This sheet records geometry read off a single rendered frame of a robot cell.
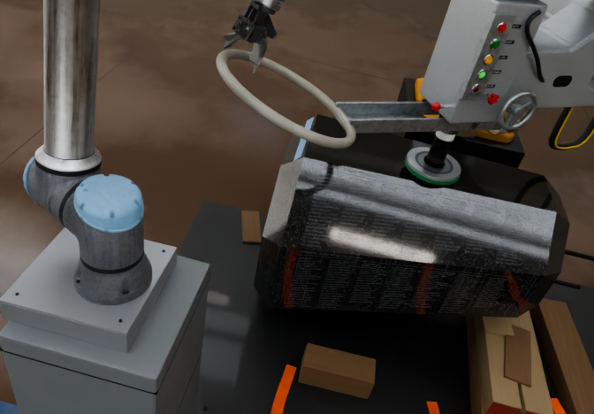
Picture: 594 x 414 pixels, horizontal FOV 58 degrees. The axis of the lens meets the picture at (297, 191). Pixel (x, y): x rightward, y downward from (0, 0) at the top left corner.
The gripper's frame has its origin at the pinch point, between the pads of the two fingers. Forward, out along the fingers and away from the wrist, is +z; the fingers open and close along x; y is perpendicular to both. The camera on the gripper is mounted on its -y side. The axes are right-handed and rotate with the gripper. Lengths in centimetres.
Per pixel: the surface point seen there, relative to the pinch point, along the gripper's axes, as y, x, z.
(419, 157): -60, 53, 2
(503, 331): -97, 123, 48
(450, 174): -59, 67, -1
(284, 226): -24, 37, 46
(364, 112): -29.3, 35.2, -5.6
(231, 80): 25.7, 18.3, -3.0
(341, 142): 4.6, 47.1, -3.3
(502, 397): -68, 137, 57
